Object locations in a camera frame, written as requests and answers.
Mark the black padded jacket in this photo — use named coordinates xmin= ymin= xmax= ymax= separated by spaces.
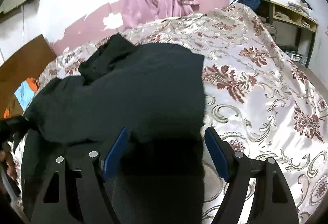
xmin=22 ymin=34 xmax=205 ymax=223

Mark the person left hand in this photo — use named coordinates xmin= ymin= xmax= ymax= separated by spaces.
xmin=1 ymin=142 xmax=18 ymax=183

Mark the wooden headboard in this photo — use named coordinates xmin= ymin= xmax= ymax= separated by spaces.
xmin=0 ymin=35 xmax=56 ymax=118

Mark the wooden shelf desk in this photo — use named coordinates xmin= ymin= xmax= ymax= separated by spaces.
xmin=255 ymin=0 xmax=319 ymax=67

